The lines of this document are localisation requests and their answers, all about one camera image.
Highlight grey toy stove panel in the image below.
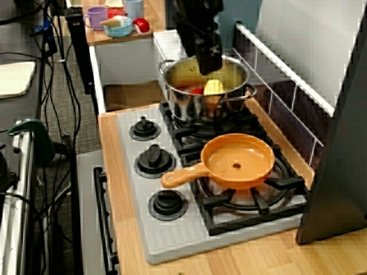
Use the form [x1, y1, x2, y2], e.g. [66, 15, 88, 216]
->
[116, 107, 304, 266]

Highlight dark tile backsplash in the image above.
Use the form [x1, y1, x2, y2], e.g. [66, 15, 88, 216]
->
[232, 21, 336, 175]

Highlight blue toy bowl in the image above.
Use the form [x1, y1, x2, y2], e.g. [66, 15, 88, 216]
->
[103, 17, 134, 38]

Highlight wooden side table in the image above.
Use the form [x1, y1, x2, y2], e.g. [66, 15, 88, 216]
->
[81, 0, 166, 47]

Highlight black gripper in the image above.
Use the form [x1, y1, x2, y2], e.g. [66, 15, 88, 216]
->
[171, 10, 224, 76]

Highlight white flat tray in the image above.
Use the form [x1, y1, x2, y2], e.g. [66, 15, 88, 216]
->
[0, 61, 37, 100]

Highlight purple toy cup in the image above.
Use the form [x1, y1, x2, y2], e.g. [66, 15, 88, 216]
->
[82, 7, 108, 32]

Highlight dark grey side panel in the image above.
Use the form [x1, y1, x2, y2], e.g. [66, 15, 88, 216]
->
[295, 8, 367, 244]

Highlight toy ice cream cone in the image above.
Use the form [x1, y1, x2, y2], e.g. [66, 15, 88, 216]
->
[99, 15, 130, 29]

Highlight black oven door handle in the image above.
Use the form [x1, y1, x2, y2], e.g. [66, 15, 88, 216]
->
[93, 167, 120, 275]

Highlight yellow toy corn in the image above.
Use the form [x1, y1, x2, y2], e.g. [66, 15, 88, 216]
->
[202, 77, 225, 96]

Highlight black device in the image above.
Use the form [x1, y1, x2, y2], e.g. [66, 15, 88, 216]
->
[0, 151, 19, 193]

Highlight stainless steel pot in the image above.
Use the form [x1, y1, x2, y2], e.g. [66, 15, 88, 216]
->
[158, 54, 257, 127]

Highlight white toy oven door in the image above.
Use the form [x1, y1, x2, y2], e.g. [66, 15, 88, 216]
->
[76, 150, 115, 275]

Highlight red white toy mushroom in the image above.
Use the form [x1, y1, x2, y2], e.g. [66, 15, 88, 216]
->
[132, 18, 150, 35]

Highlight blue plastic clip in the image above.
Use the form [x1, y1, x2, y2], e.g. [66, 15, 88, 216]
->
[28, 19, 52, 37]

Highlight teal toy microwave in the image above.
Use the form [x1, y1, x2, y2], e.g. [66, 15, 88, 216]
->
[213, 0, 263, 52]

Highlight black burner grate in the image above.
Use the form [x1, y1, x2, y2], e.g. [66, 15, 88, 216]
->
[159, 100, 260, 151]
[179, 143, 310, 237]

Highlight aluminium frame rail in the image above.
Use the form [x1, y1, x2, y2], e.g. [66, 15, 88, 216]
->
[0, 121, 37, 275]

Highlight white toy sink basin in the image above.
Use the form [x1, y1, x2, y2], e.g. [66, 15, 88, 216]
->
[89, 30, 184, 115]

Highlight orange toy frying pan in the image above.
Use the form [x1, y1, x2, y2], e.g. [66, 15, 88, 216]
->
[160, 133, 275, 190]

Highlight black upright post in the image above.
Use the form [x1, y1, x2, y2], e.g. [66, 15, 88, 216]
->
[64, 8, 94, 95]

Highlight green clamp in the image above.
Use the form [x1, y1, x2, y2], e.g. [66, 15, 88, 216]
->
[7, 119, 56, 166]

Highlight light blue toy cup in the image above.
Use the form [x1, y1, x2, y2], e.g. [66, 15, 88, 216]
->
[123, 0, 144, 21]

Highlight black cable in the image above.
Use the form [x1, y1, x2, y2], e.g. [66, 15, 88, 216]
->
[51, 11, 84, 150]

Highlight black stove knob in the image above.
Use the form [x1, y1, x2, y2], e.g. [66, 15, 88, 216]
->
[133, 144, 177, 180]
[128, 116, 161, 142]
[147, 189, 189, 221]

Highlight red toy cup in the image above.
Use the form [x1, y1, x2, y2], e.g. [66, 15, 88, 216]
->
[106, 7, 126, 19]

